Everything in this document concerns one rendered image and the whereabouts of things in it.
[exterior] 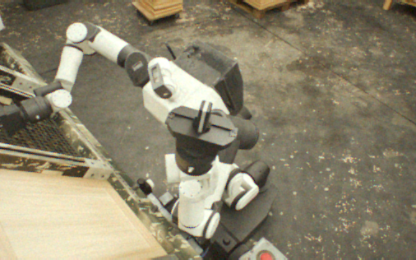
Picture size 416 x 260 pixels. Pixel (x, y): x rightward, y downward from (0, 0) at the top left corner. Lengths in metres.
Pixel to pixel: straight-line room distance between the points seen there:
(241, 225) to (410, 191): 1.40
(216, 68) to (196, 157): 0.46
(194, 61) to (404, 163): 2.26
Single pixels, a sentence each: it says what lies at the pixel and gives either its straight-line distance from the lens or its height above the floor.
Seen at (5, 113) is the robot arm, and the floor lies 1.29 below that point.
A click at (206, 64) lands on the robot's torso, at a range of 0.98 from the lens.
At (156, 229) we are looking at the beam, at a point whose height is 0.91.
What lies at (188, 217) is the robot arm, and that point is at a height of 1.24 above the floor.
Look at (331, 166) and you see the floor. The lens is 2.61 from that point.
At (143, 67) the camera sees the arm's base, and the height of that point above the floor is 1.35.
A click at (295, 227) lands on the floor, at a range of 2.23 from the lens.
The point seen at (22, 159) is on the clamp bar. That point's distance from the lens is 1.08.
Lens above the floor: 1.96
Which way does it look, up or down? 47 degrees down
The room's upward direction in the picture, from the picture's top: straight up
